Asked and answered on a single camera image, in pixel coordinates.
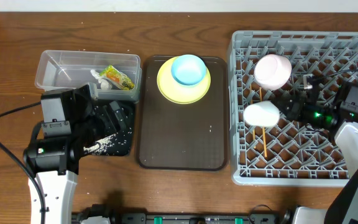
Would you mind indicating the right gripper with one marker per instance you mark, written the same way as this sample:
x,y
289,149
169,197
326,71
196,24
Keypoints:
x,y
289,106

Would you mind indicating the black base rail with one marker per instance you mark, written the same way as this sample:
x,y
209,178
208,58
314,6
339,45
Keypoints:
x,y
102,214

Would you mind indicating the yellow plate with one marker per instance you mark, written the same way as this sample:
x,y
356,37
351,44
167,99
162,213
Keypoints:
x,y
178,93

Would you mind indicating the brown serving tray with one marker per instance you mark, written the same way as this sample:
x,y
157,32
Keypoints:
x,y
183,137

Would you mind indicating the clear plastic bin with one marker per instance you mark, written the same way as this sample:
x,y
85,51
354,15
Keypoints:
x,y
63,69

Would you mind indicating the grey dishwasher rack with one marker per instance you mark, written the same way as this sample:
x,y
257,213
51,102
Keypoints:
x,y
297,154

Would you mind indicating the green orange snack wrapper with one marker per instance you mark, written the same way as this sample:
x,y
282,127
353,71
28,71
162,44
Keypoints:
x,y
119,79

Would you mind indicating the pile of rice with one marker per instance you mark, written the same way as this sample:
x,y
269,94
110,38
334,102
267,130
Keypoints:
x,y
118,144

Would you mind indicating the light blue bowl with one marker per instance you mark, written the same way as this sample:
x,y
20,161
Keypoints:
x,y
188,69

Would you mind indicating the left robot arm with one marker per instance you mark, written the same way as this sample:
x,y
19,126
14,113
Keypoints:
x,y
54,167

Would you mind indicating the white bowl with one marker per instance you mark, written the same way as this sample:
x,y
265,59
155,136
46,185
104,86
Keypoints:
x,y
272,71

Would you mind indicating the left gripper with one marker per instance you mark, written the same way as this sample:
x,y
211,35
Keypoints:
x,y
104,117

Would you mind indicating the black waste tray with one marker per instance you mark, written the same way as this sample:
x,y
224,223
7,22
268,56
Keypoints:
x,y
114,129

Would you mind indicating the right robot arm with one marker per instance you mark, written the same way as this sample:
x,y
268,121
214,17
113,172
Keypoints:
x,y
341,120

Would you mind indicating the cream white cup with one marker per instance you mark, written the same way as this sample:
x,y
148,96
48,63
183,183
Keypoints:
x,y
263,114

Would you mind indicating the white tissue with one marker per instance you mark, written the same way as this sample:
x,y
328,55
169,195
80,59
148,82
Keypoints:
x,y
105,84

